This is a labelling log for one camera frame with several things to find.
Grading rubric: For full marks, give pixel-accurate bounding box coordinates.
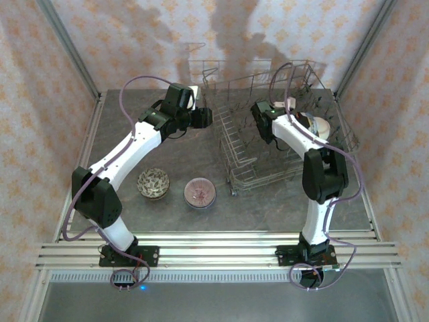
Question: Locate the blue floral white bowl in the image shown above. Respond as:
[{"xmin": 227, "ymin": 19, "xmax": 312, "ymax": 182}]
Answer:
[{"xmin": 306, "ymin": 113, "xmax": 321, "ymax": 137}]

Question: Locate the plain cream bowl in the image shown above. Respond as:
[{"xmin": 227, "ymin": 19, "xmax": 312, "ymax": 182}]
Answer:
[{"xmin": 313, "ymin": 113, "xmax": 332, "ymax": 139}]

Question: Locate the leaf patterned bowl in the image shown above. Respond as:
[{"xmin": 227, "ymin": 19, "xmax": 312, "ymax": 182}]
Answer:
[{"xmin": 136, "ymin": 167, "xmax": 171, "ymax": 201}]

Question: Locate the red striped bowl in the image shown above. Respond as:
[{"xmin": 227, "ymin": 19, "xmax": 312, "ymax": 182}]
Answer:
[{"xmin": 183, "ymin": 176, "xmax": 217, "ymax": 211}]

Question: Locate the controller with green circuit board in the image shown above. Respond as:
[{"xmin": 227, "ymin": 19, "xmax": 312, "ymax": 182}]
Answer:
[{"xmin": 300, "ymin": 264, "xmax": 341, "ymax": 291}]

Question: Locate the black controller with blue light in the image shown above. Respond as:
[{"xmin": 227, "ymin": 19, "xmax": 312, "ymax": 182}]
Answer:
[{"xmin": 110, "ymin": 270, "xmax": 150, "ymax": 292}]

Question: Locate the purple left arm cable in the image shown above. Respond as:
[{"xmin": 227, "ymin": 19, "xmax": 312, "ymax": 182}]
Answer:
[{"xmin": 61, "ymin": 75, "xmax": 177, "ymax": 293}]

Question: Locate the grey wire dish rack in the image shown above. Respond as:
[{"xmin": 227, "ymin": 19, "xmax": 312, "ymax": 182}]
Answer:
[{"xmin": 200, "ymin": 62, "xmax": 360, "ymax": 198}]

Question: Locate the aluminium table side rail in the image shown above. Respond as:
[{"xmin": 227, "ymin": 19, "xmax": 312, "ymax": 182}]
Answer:
[
  {"xmin": 53, "ymin": 92, "xmax": 107, "ymax": 242},
  {"xmin": 334, "ymin": 95, "xmax": 383, "ymax": 242}
]

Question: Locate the aluminium frame post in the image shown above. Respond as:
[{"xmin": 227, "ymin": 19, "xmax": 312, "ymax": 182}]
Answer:
[
  {"xmin": 334, "ymin": 0, "xmax": 399, "ymax": 100},
  {"xmin": 36, "ymin": 0, "xmax": 103, "ymax": 100}
]

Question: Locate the narrow aluminium table edge rail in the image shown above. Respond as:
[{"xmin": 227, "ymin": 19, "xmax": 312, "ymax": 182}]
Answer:
[{"xmin": 56, "ymin": 230, "xmax": 383, "ymax": 243}]

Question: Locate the wide aluminium base rail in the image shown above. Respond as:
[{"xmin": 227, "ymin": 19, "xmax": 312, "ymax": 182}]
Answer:
[{"xmin": 35, "ymin": 241, "xmax": 403, "ymax": 270}]

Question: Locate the grey slotted cable duct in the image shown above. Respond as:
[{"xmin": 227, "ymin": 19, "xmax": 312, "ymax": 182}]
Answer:
[{"xmin": 50, "ymin": 270, "xmax": 386, "ymax": 283}]

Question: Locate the aluminium frame leg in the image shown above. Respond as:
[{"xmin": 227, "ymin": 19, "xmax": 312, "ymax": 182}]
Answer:
[
  {"xmin": 18, "ymin": 270, "xmax": 51, "ymax": 322},
  {"xmin": 385, "ymin": 270, "xmax": 418, "ymax": 322}
]

